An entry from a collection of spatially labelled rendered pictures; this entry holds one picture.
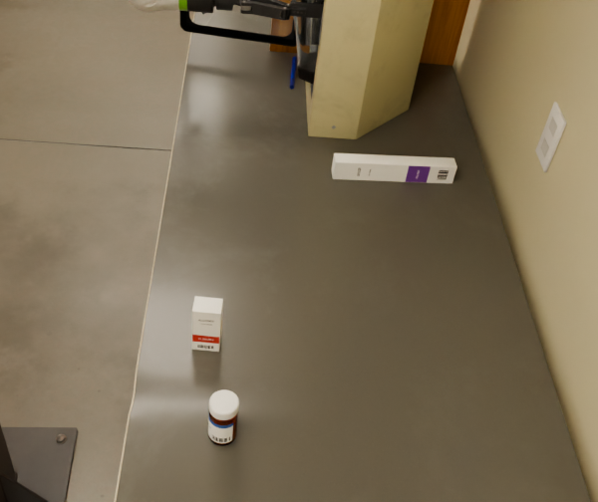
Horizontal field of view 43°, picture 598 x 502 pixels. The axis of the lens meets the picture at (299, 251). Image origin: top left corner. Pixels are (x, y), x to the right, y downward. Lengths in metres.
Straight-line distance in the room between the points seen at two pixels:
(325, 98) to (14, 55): 2.44
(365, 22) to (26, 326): 1.53
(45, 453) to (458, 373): 1.33
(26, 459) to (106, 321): 0.54
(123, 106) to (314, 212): 2.08
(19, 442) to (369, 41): 1.45
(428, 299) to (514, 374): 0.21
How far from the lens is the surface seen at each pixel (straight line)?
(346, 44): 1.64
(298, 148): 1.72
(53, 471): 2.28
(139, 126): 3.40
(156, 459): 1.18
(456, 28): 2.09
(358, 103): 1.72
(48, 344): 2.56
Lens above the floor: 1.95
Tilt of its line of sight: 44 degrees down
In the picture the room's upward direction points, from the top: 8 degrees clockwise
